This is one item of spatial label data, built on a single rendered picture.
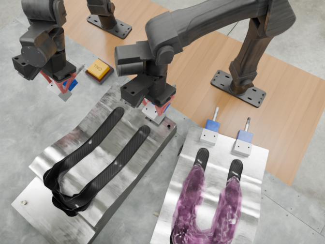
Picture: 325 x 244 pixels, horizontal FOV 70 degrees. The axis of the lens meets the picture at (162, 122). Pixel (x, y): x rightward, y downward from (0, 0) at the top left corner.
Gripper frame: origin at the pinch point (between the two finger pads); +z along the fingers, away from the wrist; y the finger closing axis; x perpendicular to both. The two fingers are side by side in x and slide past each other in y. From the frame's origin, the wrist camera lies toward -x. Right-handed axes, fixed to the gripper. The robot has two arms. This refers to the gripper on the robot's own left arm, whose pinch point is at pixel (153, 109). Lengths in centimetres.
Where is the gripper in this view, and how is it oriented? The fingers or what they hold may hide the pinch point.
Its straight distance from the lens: 70.2
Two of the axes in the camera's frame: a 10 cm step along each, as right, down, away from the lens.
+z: -0.7, 6.4, 7.7
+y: 7.7, 5.2, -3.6
